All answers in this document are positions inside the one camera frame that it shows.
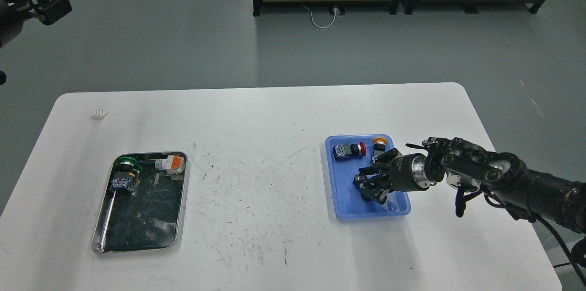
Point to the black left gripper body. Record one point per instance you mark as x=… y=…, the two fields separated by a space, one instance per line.
x=12 y=17

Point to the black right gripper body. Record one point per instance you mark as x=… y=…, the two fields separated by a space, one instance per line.
x=407 y=173

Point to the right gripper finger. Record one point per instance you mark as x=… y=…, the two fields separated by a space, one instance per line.
x=382 y=168
x=380 y=195

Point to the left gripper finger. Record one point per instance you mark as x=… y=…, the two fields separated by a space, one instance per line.
x=47 y=11

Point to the black gear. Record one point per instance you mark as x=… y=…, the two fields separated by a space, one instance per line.
x=366 y=196

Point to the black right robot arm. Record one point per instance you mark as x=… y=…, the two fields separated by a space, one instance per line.
x=501 y=177

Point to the blue plastic tray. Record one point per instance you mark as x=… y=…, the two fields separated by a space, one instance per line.
x=347 y=201

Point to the silver metal tray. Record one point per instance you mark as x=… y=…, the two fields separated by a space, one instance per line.
x=150 y=221

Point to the small white plastic part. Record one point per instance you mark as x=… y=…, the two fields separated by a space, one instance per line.
x=100 y=114

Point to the orange white connector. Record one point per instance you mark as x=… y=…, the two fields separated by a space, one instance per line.
x=172 y=165

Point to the yellow push button switch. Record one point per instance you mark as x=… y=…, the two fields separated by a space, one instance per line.
x=379 y=146

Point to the red push button switch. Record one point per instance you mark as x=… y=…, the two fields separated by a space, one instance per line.
x=346 y=151

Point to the green push button switch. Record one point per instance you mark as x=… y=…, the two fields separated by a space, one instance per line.
x=125 y=175

